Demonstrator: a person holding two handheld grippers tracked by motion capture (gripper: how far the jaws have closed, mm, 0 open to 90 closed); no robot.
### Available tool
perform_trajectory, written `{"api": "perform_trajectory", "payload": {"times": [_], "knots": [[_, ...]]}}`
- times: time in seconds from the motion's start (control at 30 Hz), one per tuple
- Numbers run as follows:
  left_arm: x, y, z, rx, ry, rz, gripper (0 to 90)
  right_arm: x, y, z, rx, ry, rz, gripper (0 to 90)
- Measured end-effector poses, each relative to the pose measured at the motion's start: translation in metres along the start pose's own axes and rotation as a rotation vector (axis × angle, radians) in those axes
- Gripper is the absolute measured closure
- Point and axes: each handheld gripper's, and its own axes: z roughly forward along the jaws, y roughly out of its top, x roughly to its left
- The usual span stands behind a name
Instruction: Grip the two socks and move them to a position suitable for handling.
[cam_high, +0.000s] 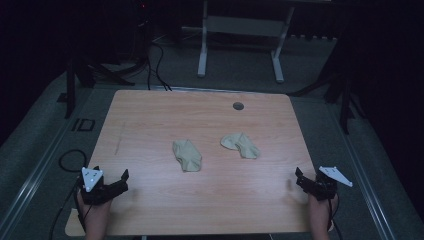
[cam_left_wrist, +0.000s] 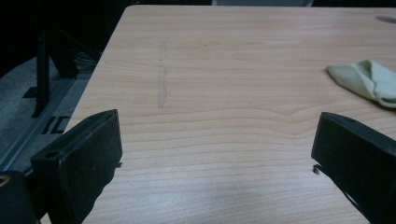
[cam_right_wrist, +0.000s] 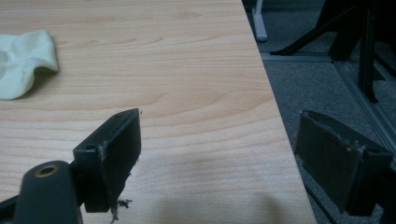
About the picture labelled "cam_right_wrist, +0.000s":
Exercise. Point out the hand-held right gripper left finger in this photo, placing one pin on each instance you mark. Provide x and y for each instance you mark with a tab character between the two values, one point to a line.
118	155

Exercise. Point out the black metal stand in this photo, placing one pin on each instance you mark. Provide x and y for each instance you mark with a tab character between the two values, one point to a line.
351	34

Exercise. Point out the white metal desk frame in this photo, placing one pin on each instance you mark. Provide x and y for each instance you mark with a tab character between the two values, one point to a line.
259	21

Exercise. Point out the pale cream sock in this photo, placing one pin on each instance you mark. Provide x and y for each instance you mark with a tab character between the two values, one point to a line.
21	62

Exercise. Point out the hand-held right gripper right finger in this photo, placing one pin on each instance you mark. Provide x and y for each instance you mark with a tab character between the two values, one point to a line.
330	161

